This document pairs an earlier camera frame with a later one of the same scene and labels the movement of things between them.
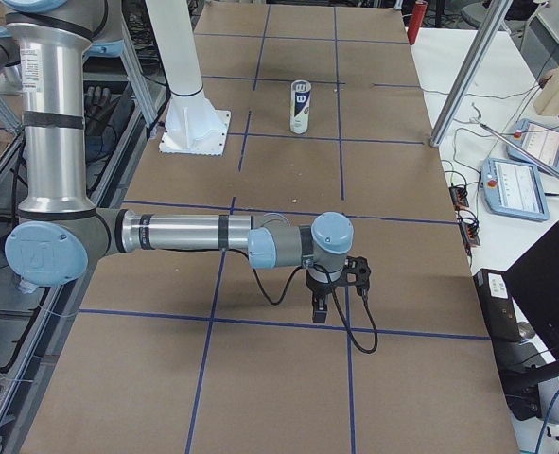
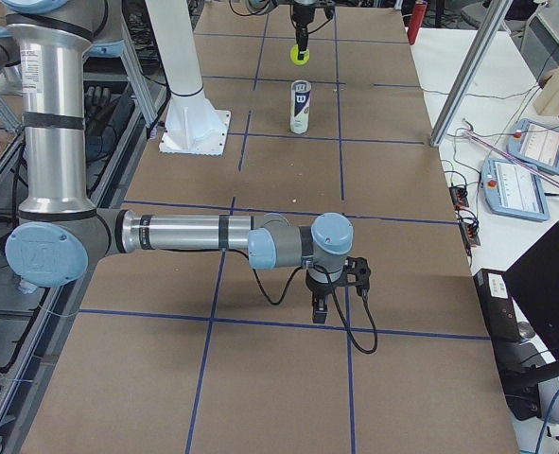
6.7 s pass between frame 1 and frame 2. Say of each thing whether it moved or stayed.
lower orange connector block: stayed
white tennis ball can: stayed
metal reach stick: moved
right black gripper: stayed
